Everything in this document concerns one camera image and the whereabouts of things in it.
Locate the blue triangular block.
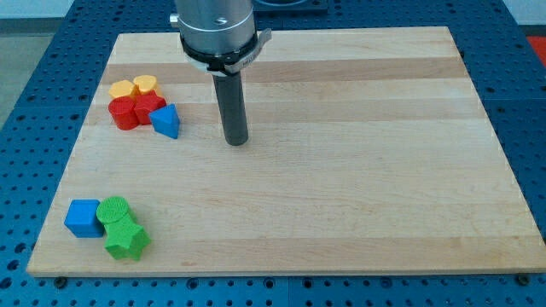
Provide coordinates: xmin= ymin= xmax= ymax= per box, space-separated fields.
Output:
xmin=149 ymin=104 xmax=180 ymax=139

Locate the blue cube block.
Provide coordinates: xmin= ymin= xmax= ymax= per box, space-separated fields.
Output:
xmin=64 ymin=199 xmax=105 ymax=238

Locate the light wooden board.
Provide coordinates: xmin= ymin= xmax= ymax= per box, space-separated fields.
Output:
xmin=27 ymin=26 xmax=545 ymax=277

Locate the green cylinder block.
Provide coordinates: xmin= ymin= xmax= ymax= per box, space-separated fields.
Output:
xmin=96 ymin=196 xmax=137 ymax=225

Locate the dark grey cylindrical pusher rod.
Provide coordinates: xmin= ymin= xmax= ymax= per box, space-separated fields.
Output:
xmin=213 ymin=72 xmax=248 ymax=146

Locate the red cylinder block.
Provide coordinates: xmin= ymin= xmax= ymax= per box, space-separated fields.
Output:
xmin=107 ymin=96 xmax=139 ymax=130

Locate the green star block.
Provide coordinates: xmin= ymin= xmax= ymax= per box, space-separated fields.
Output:
xmin=104 ymin=215 xmax=151 ymax=261

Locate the yellow rounded block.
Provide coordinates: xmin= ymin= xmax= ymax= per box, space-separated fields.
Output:
xmin=133 ymin=75 xmax=163 ymax=96

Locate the red angular block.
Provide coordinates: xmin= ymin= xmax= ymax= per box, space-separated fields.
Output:
xmin=134 ymin=95 xmax=166 ymax=125

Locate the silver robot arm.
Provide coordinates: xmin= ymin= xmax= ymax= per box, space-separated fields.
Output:
xmin=170 ymin=0 xmax=272 ymax=146

